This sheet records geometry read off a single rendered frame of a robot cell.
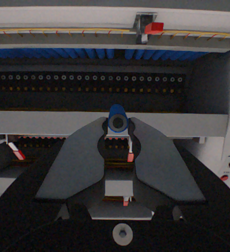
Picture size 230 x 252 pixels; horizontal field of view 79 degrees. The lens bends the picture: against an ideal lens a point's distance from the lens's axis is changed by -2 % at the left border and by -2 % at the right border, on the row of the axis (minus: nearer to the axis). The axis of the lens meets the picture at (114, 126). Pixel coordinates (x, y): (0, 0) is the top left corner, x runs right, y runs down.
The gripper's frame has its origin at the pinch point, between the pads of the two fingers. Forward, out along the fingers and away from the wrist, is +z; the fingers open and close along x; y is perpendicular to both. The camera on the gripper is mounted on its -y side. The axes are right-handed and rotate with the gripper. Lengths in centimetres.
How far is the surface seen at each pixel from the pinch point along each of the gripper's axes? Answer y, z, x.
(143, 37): -6.8, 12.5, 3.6
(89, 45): -5.5, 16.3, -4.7
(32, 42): -6.0, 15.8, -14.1
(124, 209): 50, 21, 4
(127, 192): 28.1, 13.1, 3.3
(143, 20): -8.9, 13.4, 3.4
